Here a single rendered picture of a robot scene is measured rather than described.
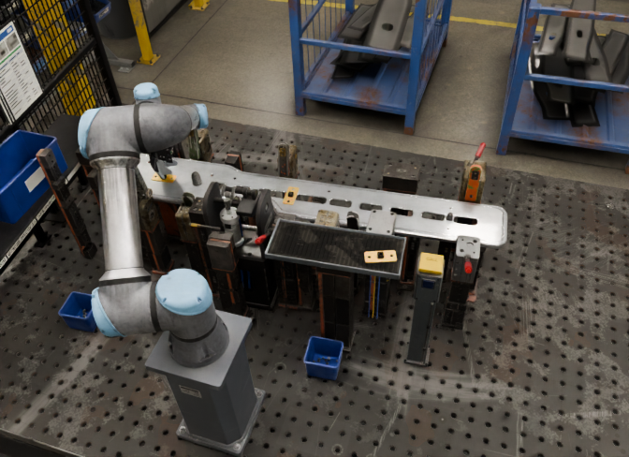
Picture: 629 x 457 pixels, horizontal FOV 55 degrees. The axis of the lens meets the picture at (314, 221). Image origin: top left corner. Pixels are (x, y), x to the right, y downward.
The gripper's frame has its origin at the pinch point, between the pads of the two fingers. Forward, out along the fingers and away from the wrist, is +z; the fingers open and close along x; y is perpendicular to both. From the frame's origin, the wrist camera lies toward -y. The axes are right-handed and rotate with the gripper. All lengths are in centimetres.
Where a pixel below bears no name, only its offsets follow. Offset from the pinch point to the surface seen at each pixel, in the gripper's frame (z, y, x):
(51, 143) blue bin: -13.1, -34.3, -7.2
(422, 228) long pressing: 1, 92, -6
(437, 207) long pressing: 1, 95, 4
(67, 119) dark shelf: 0, -49, 22
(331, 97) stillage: 84, 21, 177
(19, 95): -19, -55, 9
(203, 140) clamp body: -1.2, 8.1, 19.1
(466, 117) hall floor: 101, 107, 197
